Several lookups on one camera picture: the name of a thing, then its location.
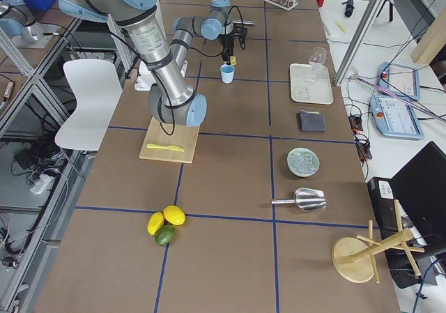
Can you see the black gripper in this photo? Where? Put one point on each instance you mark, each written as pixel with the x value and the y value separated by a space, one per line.
pixel 227 42

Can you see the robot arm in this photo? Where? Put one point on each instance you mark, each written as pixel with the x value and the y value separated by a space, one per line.
pixel 172 100
pixel 19 23

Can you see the light blue cup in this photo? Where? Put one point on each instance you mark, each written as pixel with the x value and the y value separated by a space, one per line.
pixel 227 73

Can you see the yellow lemon right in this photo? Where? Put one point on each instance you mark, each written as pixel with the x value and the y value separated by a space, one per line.
pixel 174 215

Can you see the yellow lemon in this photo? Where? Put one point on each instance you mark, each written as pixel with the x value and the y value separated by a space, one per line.
pixel 155 223
pixel 174 215

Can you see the yellow lemon left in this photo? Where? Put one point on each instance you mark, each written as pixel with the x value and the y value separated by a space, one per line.
pixel 155 223

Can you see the cream bear tray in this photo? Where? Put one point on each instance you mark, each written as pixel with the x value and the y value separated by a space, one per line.
pixel 318 92

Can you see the clear wine glass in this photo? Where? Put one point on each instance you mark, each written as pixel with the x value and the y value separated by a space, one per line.
pixel 316 60

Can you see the wooden cutting board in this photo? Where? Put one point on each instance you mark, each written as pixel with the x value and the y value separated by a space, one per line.
pixel 171 143

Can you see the grey folded cloth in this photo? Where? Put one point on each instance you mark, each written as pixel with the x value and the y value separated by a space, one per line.
pixel 310 121

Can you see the yellow plastic knife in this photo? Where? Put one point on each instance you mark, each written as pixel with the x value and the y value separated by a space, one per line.
pixel 167 147

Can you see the green bowl of ice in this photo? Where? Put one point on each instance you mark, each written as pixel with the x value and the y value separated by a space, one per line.
pixel 302 162

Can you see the white chair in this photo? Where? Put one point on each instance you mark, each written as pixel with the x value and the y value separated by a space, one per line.
pixel 97 90

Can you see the black power strip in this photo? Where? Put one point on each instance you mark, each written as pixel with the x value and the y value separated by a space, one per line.
pixel 361 140

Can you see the metal ice scoop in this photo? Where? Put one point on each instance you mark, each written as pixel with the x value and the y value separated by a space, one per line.
pixel 306 199

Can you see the far teach pendant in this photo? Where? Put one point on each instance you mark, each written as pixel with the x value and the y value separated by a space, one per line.
pixel 404 81

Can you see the teach pendant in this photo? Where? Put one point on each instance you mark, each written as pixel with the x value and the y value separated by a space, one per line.
pixel 395 119
pixel 404 81

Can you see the near teach pendant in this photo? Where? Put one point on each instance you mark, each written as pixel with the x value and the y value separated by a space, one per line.
pixel 395 119

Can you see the black computer box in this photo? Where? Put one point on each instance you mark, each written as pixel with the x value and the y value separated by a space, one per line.
pixel 382 200

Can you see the black monitor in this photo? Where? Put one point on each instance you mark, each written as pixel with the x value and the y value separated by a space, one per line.
pixel 426 210

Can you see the wooden mug tree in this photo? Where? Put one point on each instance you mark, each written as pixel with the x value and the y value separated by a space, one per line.
pixel 354 257

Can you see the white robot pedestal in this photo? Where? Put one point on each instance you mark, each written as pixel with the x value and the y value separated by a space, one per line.
pixel 145 79

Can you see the aluminium frame post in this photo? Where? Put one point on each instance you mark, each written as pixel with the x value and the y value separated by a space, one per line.
pixel 366 21

